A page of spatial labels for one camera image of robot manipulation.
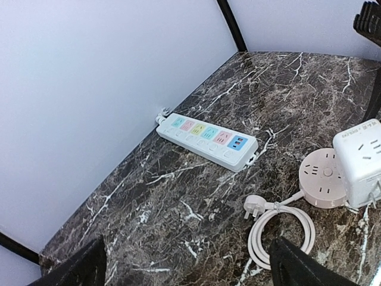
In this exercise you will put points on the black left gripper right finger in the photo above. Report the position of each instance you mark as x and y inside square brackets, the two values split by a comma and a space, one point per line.
[291, 266]

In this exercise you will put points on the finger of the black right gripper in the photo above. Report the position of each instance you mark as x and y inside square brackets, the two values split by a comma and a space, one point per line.
[367, 22]

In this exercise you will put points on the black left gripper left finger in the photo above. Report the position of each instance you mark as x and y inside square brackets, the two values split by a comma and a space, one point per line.
[86, 267]

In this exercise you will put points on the white cube socket adapter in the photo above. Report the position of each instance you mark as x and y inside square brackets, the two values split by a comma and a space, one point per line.
[357, 151]

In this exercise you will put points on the pink round socket hub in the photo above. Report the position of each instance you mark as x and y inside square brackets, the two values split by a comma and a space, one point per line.
[320, 180]

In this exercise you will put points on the white multicolour power strip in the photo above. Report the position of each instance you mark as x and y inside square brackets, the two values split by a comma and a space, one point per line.
[227, 148]

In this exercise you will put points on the black left corner post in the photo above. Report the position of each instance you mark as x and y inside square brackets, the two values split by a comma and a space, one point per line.
[19, 249]

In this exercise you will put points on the black corner post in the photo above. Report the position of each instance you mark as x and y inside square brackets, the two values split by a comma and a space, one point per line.
[232, 25]
[19, 249]

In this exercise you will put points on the black right corner post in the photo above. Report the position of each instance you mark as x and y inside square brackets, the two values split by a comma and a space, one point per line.
[232, 25]

